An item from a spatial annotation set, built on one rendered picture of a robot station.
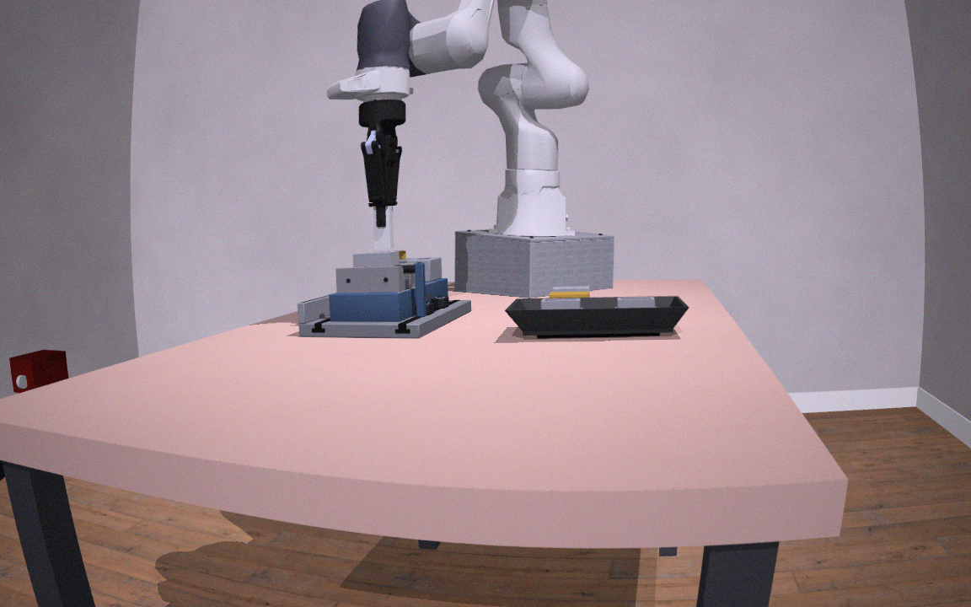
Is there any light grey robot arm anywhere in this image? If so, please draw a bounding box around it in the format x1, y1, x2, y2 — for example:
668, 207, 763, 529
327, 0, 589, 236

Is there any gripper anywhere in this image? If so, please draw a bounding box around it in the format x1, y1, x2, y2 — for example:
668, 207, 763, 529
359, 99, 405, 250

